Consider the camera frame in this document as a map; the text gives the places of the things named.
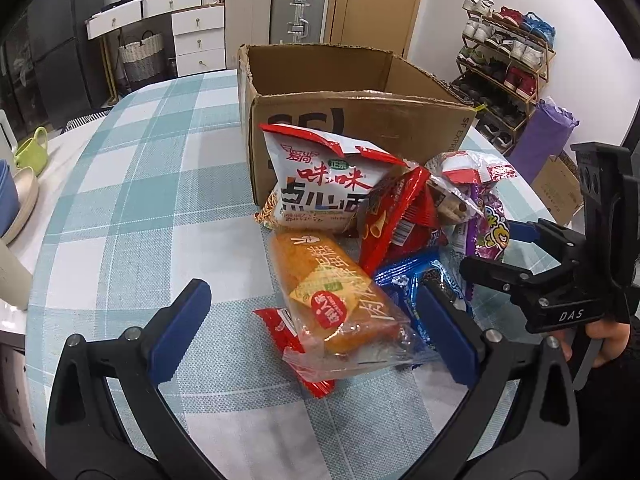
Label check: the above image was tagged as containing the green cup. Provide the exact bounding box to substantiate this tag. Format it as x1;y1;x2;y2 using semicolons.
14;126;51;177

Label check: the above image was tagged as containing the small cardboard box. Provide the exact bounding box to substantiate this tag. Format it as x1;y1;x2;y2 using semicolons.
530;152;586;227

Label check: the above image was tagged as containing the small red snack packet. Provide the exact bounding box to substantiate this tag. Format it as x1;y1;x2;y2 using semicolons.
252;307;336;400

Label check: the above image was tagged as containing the brown cardboard box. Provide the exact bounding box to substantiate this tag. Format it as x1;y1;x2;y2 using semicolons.
237;44;476;206

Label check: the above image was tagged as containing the orange bread packet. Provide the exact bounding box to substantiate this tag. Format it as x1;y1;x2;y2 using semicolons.
270;230;426;382

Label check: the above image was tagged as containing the woven basket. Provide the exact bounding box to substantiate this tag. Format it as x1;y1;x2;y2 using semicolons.
117;30;167;88

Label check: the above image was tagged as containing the shoe rack with shoes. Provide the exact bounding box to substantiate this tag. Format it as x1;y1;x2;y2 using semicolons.
452;0;557;153

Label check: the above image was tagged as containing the beige cup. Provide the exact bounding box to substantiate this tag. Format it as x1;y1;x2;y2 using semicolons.
0;237;35;311

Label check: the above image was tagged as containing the black cabinet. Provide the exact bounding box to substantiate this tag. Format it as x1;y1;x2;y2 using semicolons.
0;0;113;133

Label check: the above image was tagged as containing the person's right hand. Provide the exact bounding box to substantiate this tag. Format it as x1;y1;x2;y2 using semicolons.
560;317;635;370

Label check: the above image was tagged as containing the blue snack packet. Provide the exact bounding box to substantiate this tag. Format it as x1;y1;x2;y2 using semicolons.
372;250;476;347

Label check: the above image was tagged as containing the silver suitcase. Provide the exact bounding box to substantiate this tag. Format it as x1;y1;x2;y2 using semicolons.
270;0;327;47

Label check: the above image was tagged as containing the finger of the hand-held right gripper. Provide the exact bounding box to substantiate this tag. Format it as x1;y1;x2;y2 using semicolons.
506;217;588;266
459;256;568;307

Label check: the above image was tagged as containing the red chip bag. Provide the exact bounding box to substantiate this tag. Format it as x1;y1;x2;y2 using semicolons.
357;165;448;277

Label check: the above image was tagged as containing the white noodle snack bag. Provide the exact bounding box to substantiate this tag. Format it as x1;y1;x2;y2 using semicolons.
255;122;408;237

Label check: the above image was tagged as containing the blue bowl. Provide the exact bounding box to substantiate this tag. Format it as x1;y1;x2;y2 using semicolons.
0;159;18;236

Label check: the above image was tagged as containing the white drawer cabinet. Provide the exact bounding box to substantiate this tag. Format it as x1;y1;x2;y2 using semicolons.
84;0;228;101

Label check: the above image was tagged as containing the striped floor mat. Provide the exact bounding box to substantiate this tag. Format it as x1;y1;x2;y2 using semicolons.
65;105;113;131

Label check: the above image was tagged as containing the wooden door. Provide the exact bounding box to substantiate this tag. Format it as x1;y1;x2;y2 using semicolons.
330;0;430;58

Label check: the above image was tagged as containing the beige suitcase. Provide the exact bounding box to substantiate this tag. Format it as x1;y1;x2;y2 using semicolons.
224;0;273;71

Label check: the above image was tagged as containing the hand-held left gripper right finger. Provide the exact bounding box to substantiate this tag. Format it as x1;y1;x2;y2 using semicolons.
405;278;581;480

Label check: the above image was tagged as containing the red and white snack packet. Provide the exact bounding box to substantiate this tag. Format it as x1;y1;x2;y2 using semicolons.
426;150;521;187

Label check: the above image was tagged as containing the purple snack packet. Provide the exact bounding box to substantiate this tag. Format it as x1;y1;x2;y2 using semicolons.
450;182;512;302

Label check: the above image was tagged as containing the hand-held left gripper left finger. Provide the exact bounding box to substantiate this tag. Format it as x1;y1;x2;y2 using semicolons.
45;278;226;480

